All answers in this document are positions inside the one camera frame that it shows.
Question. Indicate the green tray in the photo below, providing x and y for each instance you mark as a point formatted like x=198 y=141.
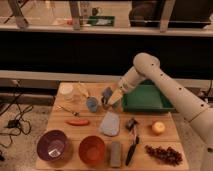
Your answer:
x=146 y=97

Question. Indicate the black power adapter with cables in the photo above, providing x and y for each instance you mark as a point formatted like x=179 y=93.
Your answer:
x=16 y=126

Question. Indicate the purple bowl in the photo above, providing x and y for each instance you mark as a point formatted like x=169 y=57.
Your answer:
x=52 y=145

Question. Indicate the bunch of red grapes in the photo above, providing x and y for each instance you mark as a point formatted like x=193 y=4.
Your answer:
x=169 y=155

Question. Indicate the clear plastic cup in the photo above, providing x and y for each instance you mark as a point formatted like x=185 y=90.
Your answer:
x=67 y=91

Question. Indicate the black handled brush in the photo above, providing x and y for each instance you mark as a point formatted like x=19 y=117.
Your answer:
x=131 y=126

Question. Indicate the orange bowl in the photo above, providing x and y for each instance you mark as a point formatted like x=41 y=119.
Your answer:
x=92 y=151

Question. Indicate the orange carrot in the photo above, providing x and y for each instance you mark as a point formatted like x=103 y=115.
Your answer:
x=78 y=122

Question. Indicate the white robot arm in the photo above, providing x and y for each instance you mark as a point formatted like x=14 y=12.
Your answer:
x=196 y=111

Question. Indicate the light blue cloth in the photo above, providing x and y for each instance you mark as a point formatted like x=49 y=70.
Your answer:
x=110 y=124

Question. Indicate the grey sponge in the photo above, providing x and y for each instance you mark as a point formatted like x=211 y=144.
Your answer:
x=115 y=154

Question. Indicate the wooden board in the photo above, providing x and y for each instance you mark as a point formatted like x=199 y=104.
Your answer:
x=141 y=161

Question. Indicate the yellow apple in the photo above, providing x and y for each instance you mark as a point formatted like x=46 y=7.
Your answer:
x=158 y=127

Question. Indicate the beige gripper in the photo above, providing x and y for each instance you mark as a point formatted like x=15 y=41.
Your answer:
x=113 y=100

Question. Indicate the metal spoon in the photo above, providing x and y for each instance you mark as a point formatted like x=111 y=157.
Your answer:
x=67 y=110

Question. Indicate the green box on shelf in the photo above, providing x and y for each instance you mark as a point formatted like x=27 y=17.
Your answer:
x=101 y=20

